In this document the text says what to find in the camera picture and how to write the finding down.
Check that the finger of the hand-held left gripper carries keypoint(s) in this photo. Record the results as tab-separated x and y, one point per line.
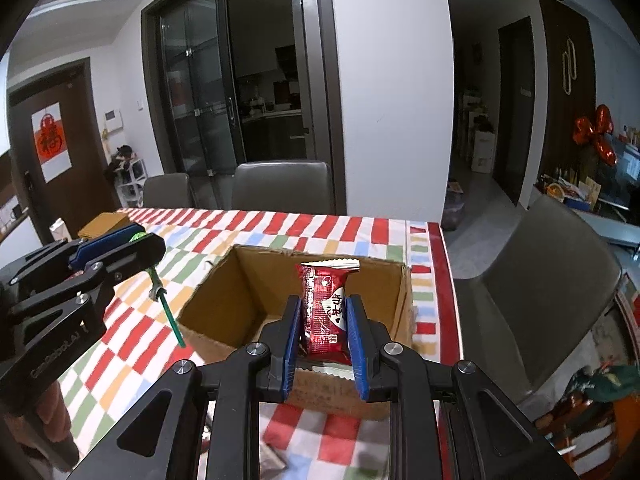
135	255
100	250

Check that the brown wooden door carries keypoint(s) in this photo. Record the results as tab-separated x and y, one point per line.
80	170

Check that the brown cardboard box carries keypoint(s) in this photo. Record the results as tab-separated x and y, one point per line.
225	290

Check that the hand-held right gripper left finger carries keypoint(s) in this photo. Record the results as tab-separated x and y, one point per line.
292	345

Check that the large grey chair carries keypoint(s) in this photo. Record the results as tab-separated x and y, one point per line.
540	285

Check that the red foil balloons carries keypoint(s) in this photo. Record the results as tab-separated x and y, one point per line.
597	132

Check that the wide grey chair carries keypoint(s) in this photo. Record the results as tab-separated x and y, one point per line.
282	185

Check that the person's left hand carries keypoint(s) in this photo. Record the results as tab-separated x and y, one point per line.
47	410

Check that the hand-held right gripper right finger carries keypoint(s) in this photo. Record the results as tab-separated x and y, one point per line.
357	350

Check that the white carton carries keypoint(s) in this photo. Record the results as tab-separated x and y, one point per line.
59	232

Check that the dark plush toy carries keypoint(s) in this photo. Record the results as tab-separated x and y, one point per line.
120	160

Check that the white cardboard box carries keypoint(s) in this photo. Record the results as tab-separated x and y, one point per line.
483	152

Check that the computer monitor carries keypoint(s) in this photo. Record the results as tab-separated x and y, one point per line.
627	165

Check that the red and white door poster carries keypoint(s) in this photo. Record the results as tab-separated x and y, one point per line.
51	142

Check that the white intercom panel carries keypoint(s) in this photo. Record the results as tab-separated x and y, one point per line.
114	121

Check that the green clothing pile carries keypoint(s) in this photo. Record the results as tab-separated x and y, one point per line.
610	382

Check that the patterned cushion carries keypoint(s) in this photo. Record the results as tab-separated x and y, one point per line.
630	305

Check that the glass sliding door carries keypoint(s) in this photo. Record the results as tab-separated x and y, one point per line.
200	85

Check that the white shelf rack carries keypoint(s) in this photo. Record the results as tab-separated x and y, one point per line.
131	187

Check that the small grey chair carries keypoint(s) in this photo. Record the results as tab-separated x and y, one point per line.
167	190

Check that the orange bowl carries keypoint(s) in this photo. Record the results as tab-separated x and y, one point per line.
556	192

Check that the dark red snack packet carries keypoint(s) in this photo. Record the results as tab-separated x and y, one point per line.
325	310

